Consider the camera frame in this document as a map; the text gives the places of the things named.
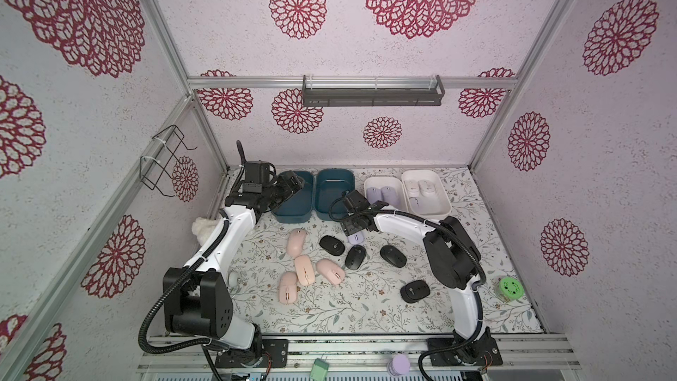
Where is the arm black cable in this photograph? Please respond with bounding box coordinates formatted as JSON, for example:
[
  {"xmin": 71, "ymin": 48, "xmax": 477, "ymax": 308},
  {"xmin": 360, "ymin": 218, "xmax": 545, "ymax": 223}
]
[
  {"xmin": 138, "ymin": 216, "xmax": 231, "ymax": 381},
  {"xmin": 327, "ymin": 195, "xmax": 488, "ymax": 381}
]

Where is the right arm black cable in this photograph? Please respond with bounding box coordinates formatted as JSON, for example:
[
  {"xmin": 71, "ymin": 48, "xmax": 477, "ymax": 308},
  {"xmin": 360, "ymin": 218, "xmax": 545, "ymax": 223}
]
[{"xmin": 327, "ymin": 195, "xmax": 488, "ymax": 381}]

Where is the white plush dog toy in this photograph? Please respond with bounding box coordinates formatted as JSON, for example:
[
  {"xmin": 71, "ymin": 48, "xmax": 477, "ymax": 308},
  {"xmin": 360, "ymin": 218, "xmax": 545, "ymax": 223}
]
[{"xmin": 191, "ymin": 217, "xmax": 220, "ymax": 246}]

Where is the pink mouse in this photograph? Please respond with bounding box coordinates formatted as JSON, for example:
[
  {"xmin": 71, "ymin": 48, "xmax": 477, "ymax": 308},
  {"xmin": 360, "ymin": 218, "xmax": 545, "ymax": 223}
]
[
  {"xmin": 286, "ymin": 229, "xmax": 307, "ymax": 259},
  {"xmin": 294, "ymin": 255, "xmax": 316, "ymax": 286},
  {"xmin": 316, "ymin": 259, "xmax": 346, "ymax": 286},
  {"xmin": 279, "ymin": 272, "xmax": 298, "ymax": 304}
]

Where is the right teal storage box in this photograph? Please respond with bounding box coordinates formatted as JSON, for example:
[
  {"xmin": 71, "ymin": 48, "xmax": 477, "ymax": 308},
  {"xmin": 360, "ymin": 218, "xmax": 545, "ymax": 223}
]
[{"xmin": 314, "ymin": 169, "xmax": 355, "ymax": 220}]

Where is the black mouse centre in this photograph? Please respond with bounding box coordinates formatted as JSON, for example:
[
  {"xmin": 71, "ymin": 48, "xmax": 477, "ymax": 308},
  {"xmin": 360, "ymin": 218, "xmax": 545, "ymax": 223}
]
[{"xmin": 345, "ymin": 245, "xmax": 367, "ymax": 271}]

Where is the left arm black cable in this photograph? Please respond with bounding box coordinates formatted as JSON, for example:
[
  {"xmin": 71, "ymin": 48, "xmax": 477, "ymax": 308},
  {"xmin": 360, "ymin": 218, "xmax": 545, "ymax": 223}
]
[{"xmin": 138, "ymin": 216, "xmax": 231, "ymax": 381}]

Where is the right white storage box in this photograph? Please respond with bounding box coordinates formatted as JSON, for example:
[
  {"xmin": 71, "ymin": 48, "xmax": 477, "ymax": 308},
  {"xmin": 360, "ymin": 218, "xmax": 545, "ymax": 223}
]
[{"xmin": 401, "ymin": 169, "xmax": 451, "ymax": 220}]

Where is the green connector block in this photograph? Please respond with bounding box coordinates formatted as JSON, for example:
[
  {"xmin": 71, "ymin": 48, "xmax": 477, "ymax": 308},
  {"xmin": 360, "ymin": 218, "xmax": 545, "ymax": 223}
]
[{"xmin": 310, "ymin": 359, "xmax": 330, "ymax": 381}]

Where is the left white storage box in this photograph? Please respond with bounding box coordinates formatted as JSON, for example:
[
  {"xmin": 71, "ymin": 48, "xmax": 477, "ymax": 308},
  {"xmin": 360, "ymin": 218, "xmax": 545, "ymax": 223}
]
[{"xmin": 364, "ymin": 176, "xmax": 409, "ymax": 212}]

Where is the purple round cap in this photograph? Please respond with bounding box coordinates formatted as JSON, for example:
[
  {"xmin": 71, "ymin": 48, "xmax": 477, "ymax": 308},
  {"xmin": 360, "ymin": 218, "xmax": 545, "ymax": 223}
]
[{"xmin": 387, "ymin": 354, "xmax": 411, "ymax": 377}]

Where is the black wire wall rack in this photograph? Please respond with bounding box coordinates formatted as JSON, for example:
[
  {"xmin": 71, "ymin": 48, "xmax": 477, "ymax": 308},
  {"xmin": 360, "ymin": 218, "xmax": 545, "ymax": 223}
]
[{"xmin": 138, "ymin": 125, "xmax": 197, "ymax": 198}]

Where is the pink mouse top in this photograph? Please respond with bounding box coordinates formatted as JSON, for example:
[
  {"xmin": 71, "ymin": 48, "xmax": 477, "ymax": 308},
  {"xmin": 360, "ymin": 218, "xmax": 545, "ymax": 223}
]
[{"xmin": 286, "ymin": 229, "xmax": 307, "ymax": 259}]

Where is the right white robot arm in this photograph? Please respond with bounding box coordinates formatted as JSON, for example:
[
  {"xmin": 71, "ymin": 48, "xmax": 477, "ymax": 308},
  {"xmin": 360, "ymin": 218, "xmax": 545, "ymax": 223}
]
[{"xmin": 338, "ymin": 209, "xmax": 487, "ymax": 343}]

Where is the teal storage box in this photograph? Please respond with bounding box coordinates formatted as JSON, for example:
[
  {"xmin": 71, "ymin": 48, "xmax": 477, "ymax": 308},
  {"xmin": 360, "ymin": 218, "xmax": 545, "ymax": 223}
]
[
  {"xmin": 314, "ymin": 169, "xmax": 355, "ymax": 220},
  {"xmin": 272, "ymin": 170, "xmax": 315, "ymax": 224}
]

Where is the black mouse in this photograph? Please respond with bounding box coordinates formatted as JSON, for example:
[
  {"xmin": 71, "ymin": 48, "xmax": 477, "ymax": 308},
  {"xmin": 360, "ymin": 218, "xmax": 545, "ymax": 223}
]
[
  {"xmin": 379, "ymin": 244, "xmax": 407, "ymax": 268},
  {"xmin": 345, "ymin": 245, "xmax": 367, "ymax": 271},
  {"xmin": 400, "ymin": 280, "xmax": 431, "ymax": 304},
  {"xmin": 319, "ymin": 236, "xmax": 346, "ymax": 257}
]

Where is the pink mouse middle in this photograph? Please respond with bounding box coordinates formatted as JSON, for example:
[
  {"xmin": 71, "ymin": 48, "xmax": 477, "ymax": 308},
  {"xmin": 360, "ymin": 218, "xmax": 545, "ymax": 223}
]
[{"xmin": 294, "ymin": 255, "xmax": 316, "ymax": 286}]

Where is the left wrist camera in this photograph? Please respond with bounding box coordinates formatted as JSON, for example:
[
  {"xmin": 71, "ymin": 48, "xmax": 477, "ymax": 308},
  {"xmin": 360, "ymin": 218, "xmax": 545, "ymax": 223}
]
[{"xmin": 242, "ymin": 161, "xmax": 277, "ymax": 193}]

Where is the large purple mouse bottom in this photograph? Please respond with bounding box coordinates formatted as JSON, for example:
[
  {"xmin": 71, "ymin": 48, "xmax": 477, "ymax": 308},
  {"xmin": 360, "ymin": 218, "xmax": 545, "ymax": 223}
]
[{"xmin": 381, "ymin": 186, "xmax": 401, "ymax": 209}]

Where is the green round toy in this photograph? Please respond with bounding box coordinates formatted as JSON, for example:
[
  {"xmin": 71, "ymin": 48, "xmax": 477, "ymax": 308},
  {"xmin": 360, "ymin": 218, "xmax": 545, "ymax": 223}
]
[{"xmin": 497, "ymin": 277, "xmax": 525, "ymax": 302}]

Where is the pink mouse bottom left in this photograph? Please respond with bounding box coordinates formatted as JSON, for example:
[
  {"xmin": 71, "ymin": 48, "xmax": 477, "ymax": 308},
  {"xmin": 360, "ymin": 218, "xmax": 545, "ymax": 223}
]
[{"xmin": 279, "ymin": 272, "xmax": 298, "ymax": 304}]

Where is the white mouse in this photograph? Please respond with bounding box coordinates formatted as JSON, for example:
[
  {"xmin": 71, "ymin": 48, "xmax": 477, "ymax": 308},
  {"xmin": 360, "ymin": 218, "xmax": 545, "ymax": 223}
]
[
  {"xmin": 418, "ymin": 179, "xmax": 437, "ymax": 197},
  {"xmin": 404, "ymin": 179, "xmax": 421, "ymax": 198}
]

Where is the black mouse bottom right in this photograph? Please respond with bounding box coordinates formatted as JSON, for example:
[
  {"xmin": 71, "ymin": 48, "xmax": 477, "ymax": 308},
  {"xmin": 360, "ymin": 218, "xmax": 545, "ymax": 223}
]
[{"xmin": 400, "ymin": 280, "xmax": 431, "ymax": 304}]

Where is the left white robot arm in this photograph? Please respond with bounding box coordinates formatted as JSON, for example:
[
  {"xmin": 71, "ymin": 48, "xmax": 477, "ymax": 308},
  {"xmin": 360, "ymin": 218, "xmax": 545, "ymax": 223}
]
[{"xmin": 161, "ymin": 171, "xmax": 305, "ymax": 350}]

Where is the left teal storage box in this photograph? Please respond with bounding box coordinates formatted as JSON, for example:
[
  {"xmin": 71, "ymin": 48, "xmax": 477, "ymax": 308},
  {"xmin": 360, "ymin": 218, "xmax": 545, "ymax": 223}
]
[{"xmin": 272, "ymin": 170, "xmax": 315, "ymax": 224}]

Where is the black mouse top left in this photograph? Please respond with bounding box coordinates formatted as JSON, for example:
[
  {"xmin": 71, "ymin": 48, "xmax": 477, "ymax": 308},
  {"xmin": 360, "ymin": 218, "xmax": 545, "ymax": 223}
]
[{"xmin": 319, "ymin": 236, "xmax": 346, "ymax": 257}]

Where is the pink mouse right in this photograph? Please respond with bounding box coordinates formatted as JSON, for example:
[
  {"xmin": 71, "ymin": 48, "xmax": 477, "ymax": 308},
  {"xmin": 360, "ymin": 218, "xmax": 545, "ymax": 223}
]
[{"xmin": 316, "ymin": 259, "xmax": 346, "ymax": 286}]

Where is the white storage box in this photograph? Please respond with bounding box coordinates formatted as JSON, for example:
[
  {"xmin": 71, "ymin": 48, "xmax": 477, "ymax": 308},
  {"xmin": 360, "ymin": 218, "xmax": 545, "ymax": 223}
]
[
  {"xmin": 364, "ymin": 176, "xmax": 409, "ymax": 212},
  {"xmin": 401, "ymin": 169, "xmax": 451, "ymax": 220}
]

